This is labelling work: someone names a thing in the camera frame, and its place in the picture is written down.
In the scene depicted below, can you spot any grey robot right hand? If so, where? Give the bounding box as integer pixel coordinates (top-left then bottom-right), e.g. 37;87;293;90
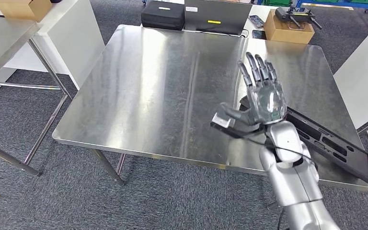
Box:
219;51;288;126

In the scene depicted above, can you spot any black plastic mounting plate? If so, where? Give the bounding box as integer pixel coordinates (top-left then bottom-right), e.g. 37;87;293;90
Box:
239;95;368;184

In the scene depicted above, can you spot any stainless steel workbench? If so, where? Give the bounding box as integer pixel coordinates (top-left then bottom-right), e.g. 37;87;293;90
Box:
52;24;368;193

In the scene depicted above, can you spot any blue metal shelf rack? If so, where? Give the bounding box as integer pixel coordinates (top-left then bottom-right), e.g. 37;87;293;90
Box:
295;0;368;12

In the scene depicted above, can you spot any cardboard box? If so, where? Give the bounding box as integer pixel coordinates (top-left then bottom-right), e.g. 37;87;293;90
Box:
0;0;53;22
263;9;315;45

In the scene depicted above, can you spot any dark grey laptop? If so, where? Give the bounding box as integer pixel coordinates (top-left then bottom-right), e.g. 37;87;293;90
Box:
184;0;253;35

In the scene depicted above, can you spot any green plastic crate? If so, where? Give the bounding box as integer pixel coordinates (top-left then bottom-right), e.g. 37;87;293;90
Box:
263;0;293;7

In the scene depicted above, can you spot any black carrying case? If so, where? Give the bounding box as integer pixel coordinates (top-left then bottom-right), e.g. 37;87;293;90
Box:
140;0;185;31

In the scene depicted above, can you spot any white cabinet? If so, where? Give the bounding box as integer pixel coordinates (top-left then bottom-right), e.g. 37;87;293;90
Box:
0;0;106;93

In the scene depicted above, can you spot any stainless steel table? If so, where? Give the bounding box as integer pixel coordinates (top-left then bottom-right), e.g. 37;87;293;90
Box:
0;16;73;177

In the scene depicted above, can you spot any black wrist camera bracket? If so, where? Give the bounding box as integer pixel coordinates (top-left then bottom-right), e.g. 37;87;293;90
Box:
210;122;267;140

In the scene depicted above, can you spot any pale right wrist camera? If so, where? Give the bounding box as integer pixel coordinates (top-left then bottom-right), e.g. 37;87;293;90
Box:
211;113;232;129

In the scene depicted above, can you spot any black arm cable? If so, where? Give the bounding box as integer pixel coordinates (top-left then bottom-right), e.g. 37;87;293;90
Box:
241;135;318;166

